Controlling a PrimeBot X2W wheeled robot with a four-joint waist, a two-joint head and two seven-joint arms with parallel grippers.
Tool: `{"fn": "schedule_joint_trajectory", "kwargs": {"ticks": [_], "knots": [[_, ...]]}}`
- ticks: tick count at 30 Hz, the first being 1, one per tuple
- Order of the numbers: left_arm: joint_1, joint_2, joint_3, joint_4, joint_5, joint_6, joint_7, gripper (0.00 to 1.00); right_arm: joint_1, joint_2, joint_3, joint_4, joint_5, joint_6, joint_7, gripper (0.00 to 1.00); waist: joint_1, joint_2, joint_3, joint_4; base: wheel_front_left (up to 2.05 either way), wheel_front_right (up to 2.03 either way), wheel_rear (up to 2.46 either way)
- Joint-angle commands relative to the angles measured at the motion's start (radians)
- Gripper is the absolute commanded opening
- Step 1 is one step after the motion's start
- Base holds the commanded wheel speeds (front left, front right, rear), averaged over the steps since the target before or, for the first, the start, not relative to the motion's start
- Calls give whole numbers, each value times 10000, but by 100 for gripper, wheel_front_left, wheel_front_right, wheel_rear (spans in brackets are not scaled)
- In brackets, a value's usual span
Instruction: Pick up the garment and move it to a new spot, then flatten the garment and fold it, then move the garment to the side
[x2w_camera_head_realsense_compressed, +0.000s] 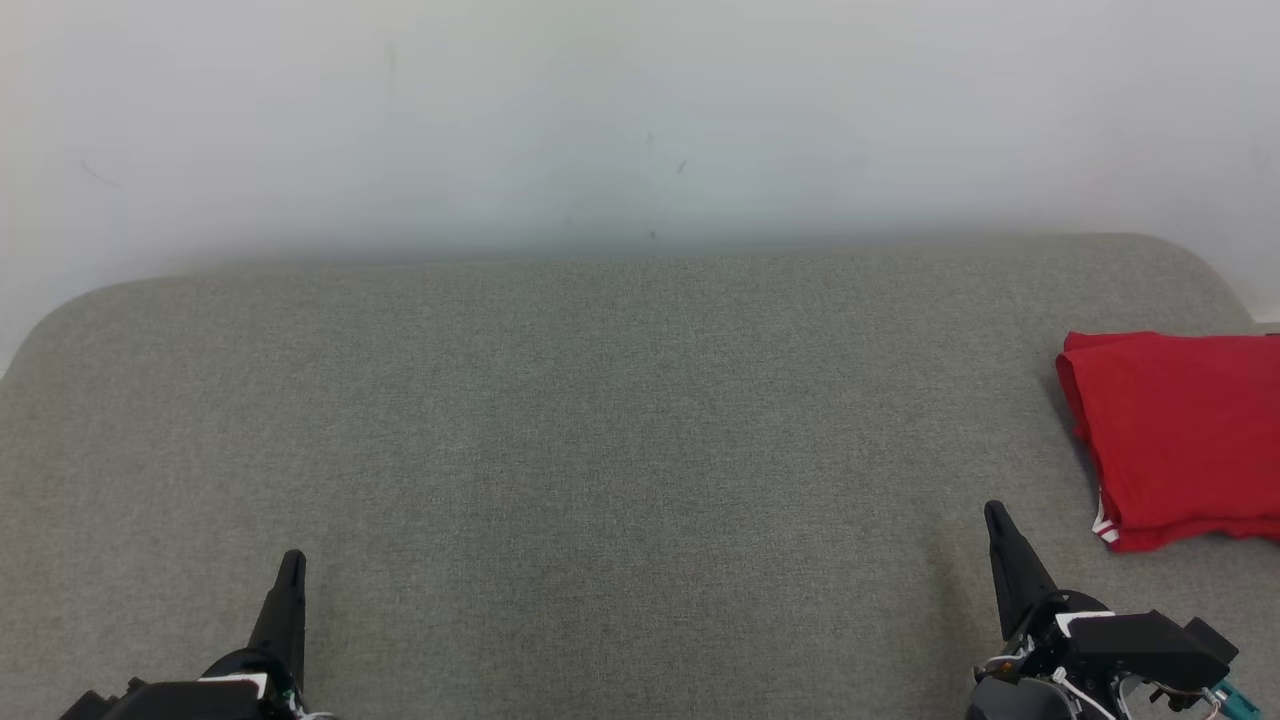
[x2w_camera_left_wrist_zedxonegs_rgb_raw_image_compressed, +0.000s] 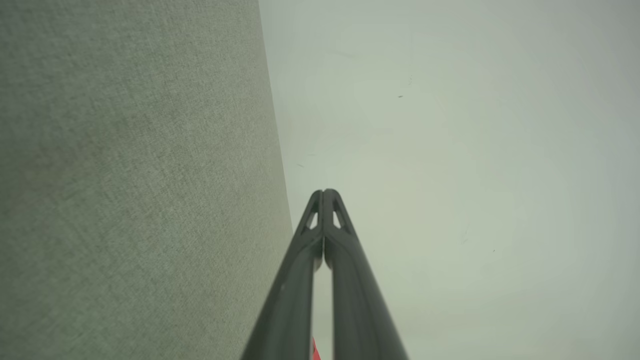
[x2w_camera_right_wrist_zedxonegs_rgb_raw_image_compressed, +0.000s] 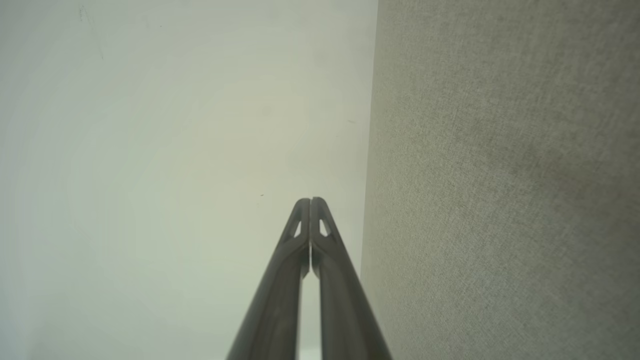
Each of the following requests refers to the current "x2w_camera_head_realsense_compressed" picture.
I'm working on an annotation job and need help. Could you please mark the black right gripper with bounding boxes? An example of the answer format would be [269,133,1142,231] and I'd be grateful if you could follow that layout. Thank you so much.
[984,501,1113,693]

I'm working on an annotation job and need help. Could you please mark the red Bulls 23 jersey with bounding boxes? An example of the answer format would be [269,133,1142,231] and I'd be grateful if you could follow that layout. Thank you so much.
[1054,331,1280,554]

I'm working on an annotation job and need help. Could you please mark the teal right camera connector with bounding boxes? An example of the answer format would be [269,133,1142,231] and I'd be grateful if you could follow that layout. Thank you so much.
[1204,679,1263,720]

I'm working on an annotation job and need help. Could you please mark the grey fabric sofa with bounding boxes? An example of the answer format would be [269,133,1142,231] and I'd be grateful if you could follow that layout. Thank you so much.
[0,233,1280,720]

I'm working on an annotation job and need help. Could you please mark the white red right arm wires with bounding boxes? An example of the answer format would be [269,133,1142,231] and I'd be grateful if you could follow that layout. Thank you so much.
[985,655,1216,720]

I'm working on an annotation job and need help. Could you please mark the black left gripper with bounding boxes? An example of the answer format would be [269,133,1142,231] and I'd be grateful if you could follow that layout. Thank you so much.
[199,550,308,720]

